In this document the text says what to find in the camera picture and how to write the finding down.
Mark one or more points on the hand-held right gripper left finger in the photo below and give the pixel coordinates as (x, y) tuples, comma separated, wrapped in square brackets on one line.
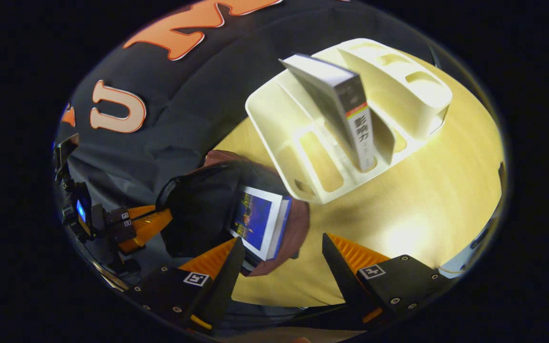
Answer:
[(229, 276)]

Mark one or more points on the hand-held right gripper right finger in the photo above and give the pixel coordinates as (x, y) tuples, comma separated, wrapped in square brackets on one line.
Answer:
[(339, 276)]

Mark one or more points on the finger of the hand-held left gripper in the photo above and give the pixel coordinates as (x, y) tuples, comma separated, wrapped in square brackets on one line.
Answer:
[(146, 233), (117, 215)]

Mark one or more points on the maroon schoolbag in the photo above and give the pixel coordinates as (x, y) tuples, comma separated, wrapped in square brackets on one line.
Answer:
[(198, 214)]

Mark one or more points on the blue cover book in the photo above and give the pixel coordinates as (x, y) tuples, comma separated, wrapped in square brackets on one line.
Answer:
[(255, 219)]

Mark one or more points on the white plastic bookshelf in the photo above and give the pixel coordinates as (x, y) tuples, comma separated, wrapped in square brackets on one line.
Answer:
[(274, 119)]

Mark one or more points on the grey cover book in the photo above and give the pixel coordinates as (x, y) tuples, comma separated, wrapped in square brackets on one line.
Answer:
[(341, 100)]

